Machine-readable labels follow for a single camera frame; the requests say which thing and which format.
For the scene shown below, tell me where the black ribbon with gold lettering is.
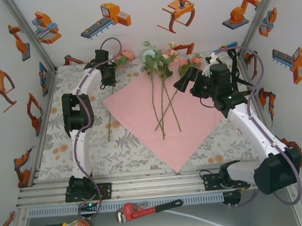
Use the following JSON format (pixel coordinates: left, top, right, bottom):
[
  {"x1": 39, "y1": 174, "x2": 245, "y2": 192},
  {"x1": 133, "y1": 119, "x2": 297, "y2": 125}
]
[{"x1": 225, "y1": 46, "x2": 255, "y2": 97}]

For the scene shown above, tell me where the pink and purple wrapping paper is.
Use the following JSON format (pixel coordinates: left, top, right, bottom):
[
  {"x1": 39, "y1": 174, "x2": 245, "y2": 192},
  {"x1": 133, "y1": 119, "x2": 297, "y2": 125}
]
[{"x1": 100, "y1": 60, "x2": 228, "y2": 179}]

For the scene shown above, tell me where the floral patterned tablecloth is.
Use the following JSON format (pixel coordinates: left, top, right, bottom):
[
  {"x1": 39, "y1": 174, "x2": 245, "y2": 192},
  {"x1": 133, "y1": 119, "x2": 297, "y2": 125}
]
[{"x1": 29, "y1": 49, "x2": 270, "y2": 180}]

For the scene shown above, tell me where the black controller box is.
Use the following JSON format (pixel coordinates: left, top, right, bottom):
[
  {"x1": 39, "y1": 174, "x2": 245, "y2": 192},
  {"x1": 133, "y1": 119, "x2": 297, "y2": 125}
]
[
  {"x1": 78, "y1": 200, "x2": 100, "y2": 216},
  {"x1": 222, "y1": 189, "x2": 243, "y2": 209}
]

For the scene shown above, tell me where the red pipe wrench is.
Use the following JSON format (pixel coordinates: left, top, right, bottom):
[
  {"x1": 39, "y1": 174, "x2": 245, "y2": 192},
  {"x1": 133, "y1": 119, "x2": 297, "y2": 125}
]
[{"x1": 114, "y1": 198, "x2": 185, "y2": 224}]

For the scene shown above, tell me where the white plastic strip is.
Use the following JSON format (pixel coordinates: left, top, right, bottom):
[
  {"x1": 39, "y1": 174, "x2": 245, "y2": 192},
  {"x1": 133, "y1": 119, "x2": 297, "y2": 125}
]
[{"x1": 171, "y1": 205, "x2": 228, "y2": 226}]

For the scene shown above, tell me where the grey metal lower shelf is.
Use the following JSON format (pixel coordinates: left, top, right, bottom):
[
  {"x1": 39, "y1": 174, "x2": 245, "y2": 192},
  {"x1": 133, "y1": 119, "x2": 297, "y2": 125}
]
[{"x1": 20, "y1": 197, "x2": 301, "y2": 226}]

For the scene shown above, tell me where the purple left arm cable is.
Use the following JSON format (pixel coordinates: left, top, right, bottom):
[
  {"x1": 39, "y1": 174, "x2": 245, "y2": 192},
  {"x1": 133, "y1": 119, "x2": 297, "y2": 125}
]
[{"x1": 64, "y1": 37, "x2": 136, "y2": 221}]

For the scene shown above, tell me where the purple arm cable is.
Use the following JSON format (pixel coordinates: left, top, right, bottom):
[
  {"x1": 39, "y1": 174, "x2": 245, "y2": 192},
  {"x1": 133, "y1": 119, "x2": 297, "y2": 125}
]
[
  {"x1": 64, "y1": 37, "x2": 136, "y2": 221},
  {"x1": 210, "y1": 41, "x2": 302, "y2": 211}
]

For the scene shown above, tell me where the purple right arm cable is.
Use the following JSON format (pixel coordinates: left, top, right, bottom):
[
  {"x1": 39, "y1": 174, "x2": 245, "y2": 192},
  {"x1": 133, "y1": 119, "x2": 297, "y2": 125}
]
[{"x1": 210, "y1": 41, "x2": 302, "y2": 211}]

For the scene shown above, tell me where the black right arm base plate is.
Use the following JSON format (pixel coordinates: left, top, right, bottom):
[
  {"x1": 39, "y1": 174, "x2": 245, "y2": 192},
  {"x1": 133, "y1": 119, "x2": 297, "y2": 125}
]
[{"x1": 202, "y1": 170, "x2": 251, "y2": 193}]

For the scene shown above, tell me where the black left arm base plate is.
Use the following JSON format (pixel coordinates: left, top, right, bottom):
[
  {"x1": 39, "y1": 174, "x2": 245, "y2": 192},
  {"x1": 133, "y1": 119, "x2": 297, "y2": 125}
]
[{"x1": 64, "y1": 182, "x2": 113, "y2": 204}]

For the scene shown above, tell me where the aluminium extrusion frame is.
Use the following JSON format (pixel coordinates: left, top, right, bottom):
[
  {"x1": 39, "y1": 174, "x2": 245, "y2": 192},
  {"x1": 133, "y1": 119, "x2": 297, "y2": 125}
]
[{"x1": 0, "y1": 0, "x2": 302, "y2": 226}]

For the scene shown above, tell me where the white slotted cable duct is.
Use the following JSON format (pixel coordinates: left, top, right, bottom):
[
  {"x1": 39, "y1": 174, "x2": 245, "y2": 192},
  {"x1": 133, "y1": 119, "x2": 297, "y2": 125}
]
[{"x1": 27, "y1": 193, "x2": 224, "y2": 219}]

